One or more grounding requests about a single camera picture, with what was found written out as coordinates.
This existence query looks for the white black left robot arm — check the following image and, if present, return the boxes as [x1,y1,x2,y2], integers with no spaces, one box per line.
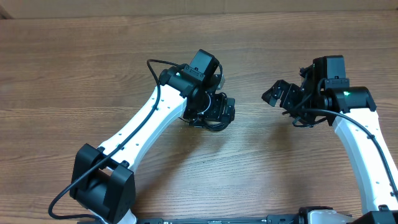
[69,64,235,223]

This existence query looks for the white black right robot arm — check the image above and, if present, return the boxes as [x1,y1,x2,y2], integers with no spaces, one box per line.
[262,78,397,223]

